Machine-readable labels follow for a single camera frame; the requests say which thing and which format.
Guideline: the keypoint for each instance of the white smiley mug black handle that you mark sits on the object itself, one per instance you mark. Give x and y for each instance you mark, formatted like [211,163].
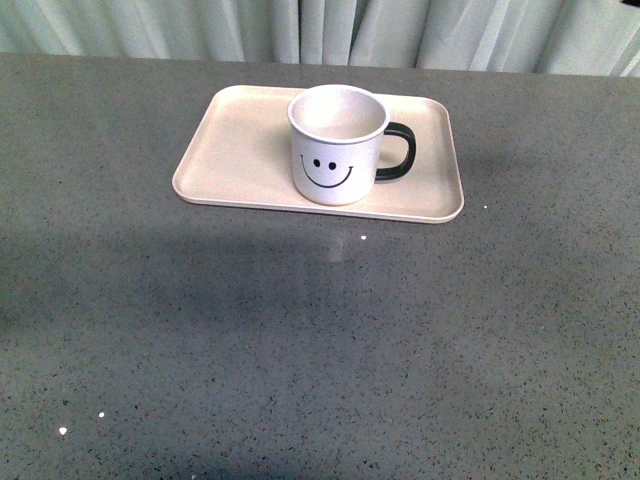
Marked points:
[336,136]

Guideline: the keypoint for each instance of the beige rectangular tray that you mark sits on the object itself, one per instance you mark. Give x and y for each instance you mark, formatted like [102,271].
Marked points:
[240,156]

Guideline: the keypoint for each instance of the pale grey-green curtain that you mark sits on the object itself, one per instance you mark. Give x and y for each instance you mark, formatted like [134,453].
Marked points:
[552,37]

